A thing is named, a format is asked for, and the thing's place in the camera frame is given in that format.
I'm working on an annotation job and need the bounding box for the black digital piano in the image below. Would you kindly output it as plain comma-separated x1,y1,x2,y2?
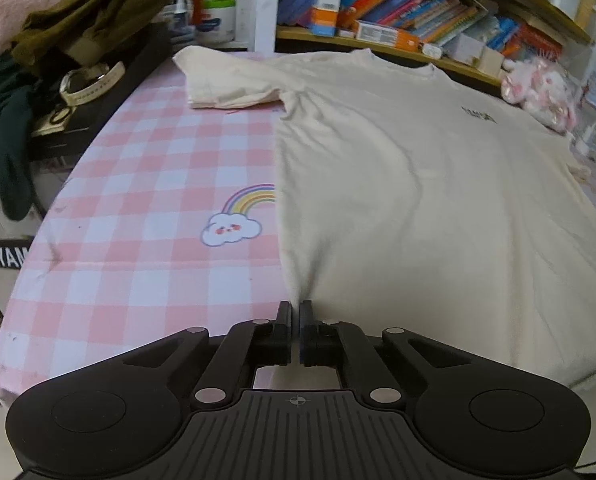
0,22,175,273

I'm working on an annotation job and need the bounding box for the white pink bunny plush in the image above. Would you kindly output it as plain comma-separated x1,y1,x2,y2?
500,56,579,133

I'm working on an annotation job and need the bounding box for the white jar with blue label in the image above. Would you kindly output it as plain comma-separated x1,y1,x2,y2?
198,0,237,45

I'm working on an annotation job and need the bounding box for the olive green garment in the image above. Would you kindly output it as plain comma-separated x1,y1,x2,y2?
10,0,181,66

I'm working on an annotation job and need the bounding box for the pink fluffy cloth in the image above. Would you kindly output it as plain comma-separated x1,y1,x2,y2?
0,0,79,58

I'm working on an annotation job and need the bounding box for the pink checked cartoon desk mat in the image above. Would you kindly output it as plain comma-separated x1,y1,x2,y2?
0,50,596,406

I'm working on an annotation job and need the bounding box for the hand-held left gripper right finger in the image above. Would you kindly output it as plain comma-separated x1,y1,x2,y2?
298,300,473,407

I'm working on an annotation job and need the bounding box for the row of colourful books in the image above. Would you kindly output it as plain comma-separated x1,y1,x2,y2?
277,0,564,61

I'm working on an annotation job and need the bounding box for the cream ribbed strap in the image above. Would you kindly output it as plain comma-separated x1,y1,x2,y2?
59,61,126,107

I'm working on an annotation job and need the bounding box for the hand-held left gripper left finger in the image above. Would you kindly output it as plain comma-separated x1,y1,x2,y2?
122,301,295,408

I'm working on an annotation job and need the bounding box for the white wooden bookshelf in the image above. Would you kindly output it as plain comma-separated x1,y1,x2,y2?
250,0,596,96

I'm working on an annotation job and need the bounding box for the white labelled box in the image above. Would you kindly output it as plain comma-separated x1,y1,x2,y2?
448,32,481,63

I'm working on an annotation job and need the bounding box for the dark green garment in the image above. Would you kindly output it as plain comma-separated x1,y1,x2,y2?
0,55,49,221

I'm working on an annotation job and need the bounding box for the cream t-shirt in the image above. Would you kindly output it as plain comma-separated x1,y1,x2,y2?
172,46,596,396

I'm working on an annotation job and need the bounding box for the long white orange carton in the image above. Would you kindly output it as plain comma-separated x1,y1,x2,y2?
355,20,421,52

